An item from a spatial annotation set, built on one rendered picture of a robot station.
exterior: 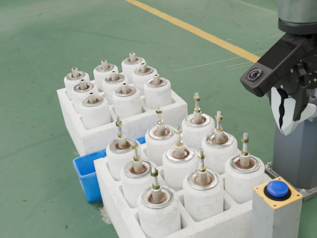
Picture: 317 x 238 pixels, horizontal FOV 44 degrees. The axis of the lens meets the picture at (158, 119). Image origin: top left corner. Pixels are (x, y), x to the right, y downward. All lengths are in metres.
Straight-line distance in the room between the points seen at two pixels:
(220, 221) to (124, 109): 0.57
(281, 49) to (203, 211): 0.46
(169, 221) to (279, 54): 0.46
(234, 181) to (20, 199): 0.75
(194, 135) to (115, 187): 0.27
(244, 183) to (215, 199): 0.08
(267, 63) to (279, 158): 0.69
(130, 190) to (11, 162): 0.72
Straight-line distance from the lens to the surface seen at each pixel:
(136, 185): 0.98
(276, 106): 0.73
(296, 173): 1.26
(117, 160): 1.07
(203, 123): 1.14
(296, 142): 1.21
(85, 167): 1.34
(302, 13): 0.63
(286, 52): 0.65
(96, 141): 1.33
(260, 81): 0.62
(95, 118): 1.32
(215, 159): 1.06
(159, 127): 1.10
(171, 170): 1.02
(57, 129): 1.73
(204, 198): 0.93
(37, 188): 1.44
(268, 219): 0.84
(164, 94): 1.38
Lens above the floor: 0.87
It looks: 32 degrees down
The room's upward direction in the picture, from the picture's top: 6 degrees counter-clockwise
